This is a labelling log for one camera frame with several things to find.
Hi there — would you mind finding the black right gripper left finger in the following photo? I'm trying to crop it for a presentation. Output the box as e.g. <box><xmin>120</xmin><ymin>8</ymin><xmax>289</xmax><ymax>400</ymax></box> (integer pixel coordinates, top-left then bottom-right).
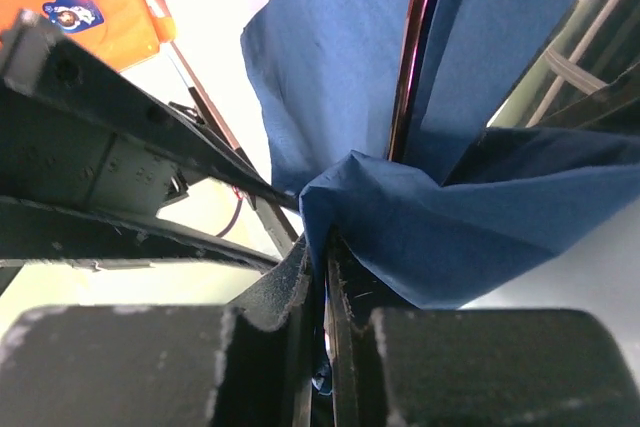
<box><xmin>227</xmin><ymin>238</ymin><xmax>313</xmax><ymax>426</ymax></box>

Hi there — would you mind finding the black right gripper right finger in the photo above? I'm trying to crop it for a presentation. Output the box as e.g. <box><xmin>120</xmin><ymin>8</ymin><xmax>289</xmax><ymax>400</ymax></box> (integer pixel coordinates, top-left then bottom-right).
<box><xmin>325</xmin><ymin>231</ymin><xmax>412</xmax><ymax>426</ymax></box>

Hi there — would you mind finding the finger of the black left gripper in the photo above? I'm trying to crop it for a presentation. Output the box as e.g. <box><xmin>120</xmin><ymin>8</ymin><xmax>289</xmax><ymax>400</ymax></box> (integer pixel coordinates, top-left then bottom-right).
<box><xmin>1</xmin><ymin>10</ymin><xmax>298</xmax><ymax>211</ymax></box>
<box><xmin>1</xmin><ymin>196</ymin><xmax>279</xmax><ymax>273</ymax></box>

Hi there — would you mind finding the dark blue paper napkin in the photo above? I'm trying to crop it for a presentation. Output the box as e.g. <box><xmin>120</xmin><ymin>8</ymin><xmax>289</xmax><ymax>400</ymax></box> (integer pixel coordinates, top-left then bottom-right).
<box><xmin>241</xmin><ymin>0</ymin><xmax>639</xmax><ymax>308</ymax></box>

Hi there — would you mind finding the purple metal spoon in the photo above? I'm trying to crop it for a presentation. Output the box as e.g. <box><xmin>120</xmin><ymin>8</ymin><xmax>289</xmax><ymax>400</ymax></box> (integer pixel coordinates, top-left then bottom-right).
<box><xmin>387</xmin><ymin>0</ymin><xmax>438</xmax><ymax>162</ymax></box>

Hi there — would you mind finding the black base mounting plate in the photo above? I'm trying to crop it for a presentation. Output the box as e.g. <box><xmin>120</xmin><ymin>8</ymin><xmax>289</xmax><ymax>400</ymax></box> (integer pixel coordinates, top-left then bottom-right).
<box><xmin>169</xmin><ymin>41</ymin><xmax>298</xmax><ymax>257</ymax></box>

